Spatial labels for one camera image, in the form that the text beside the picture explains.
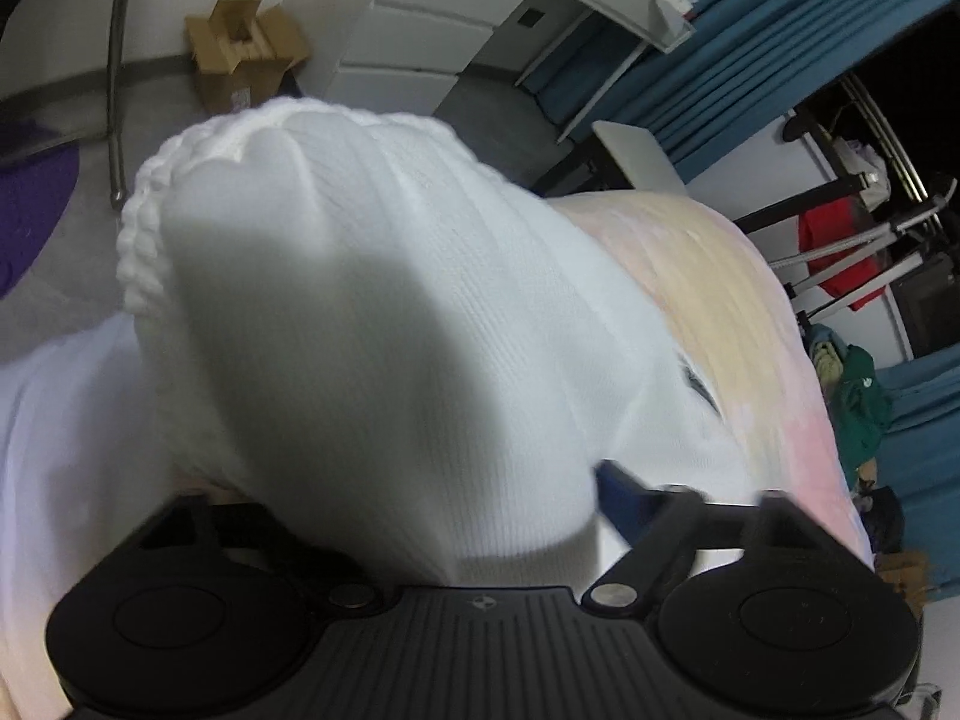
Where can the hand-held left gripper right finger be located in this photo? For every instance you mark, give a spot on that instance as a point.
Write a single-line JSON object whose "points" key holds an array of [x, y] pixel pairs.
{"points": [[626, 502]]}

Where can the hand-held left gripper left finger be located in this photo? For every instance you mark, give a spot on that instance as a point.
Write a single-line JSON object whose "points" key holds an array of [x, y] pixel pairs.
{"points": [[315, 562]]}

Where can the white pants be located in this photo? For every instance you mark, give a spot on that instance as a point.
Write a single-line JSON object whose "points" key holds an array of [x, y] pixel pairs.
{"points": [[375, 315]]}

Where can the pastel bed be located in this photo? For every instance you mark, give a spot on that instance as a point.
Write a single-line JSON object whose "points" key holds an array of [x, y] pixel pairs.
{"points": [[712, 277]]}

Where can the green garment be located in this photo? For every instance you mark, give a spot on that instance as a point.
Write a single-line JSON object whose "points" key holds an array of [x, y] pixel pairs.
{"points": [[862, 405]]}

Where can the brown paper bag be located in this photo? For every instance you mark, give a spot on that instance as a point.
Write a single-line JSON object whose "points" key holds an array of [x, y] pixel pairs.
{"points": [[904, 574]]}

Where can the red garment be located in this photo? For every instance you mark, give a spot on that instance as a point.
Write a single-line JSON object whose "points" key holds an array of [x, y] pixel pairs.
{"points": [[832, 240]]}

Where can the white side table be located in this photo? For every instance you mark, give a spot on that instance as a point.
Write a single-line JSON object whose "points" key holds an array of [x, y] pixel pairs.
{"points": [[641, 154]]}

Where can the silver tripod stand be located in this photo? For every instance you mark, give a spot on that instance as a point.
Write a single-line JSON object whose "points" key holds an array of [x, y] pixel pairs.
{"points": [[900, 229]]}

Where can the folded black white stand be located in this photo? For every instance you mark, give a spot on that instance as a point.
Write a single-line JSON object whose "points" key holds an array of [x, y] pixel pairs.
{"points": [[817, 135]]}

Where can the purple rug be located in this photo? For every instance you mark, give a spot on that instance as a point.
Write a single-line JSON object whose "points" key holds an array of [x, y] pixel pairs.
{"points": [[34, 217]]}

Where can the metal railing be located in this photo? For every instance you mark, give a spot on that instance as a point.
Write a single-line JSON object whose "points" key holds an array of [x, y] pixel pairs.
{"points": [[892, 142]]}

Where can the cardboard box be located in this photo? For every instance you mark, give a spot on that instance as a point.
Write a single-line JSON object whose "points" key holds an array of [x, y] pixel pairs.
{"points": [[240, 67]]}

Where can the dark window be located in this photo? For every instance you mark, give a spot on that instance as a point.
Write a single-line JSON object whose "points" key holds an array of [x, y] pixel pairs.
{"points": [[922, 90]]}

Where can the metal pole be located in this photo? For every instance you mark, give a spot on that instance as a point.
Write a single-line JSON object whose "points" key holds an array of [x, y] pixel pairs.
{"points": [[116, 90]]}

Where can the white drawer cabinet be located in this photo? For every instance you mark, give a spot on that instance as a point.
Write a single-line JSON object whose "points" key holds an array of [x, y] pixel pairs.
{"points": [[420, 22]]}

